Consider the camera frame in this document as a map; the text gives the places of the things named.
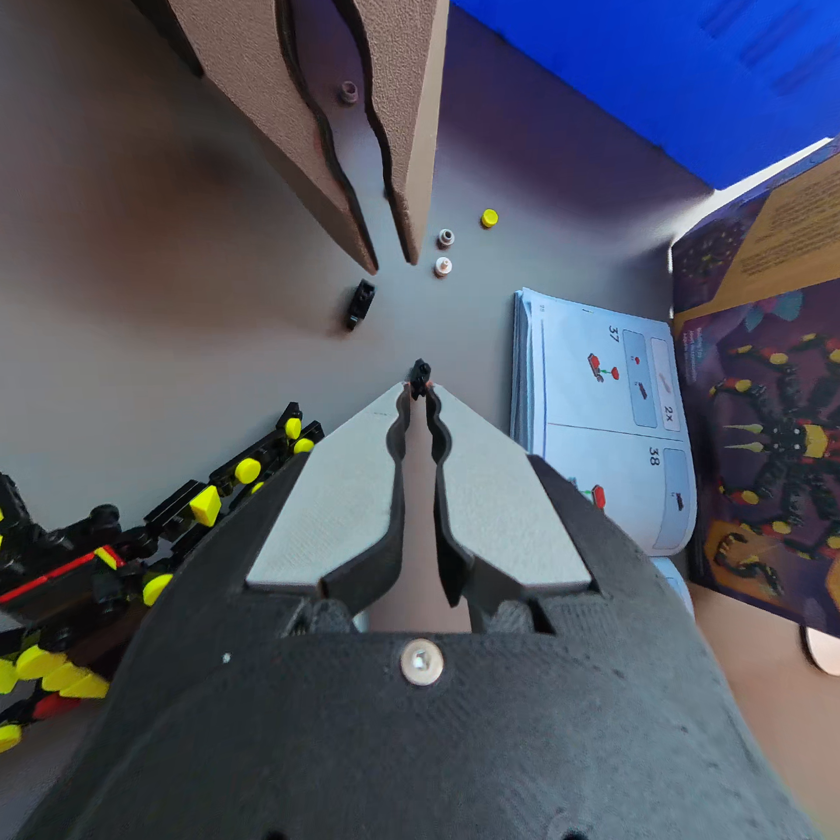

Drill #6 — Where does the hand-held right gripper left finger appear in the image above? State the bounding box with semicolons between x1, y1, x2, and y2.
245;382;412;609

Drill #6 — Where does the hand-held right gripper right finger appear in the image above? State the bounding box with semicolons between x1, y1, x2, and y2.
425;382;593;632

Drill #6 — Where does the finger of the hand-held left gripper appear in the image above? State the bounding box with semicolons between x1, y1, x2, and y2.
333;0;451;266
134;0;380;276

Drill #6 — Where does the lego instruction booklet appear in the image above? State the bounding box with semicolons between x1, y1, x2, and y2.
510;287;698;619

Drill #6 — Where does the lego spider model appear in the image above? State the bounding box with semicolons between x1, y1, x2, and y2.
0;402;326;756

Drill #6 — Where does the lego set cardboard box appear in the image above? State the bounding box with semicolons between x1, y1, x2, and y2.
668;134;840;639

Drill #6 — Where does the blue plastic bin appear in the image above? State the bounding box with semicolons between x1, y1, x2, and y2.
449;0;840;191

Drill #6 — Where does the pale stand base plate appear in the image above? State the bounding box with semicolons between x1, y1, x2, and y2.
797;623;840;677

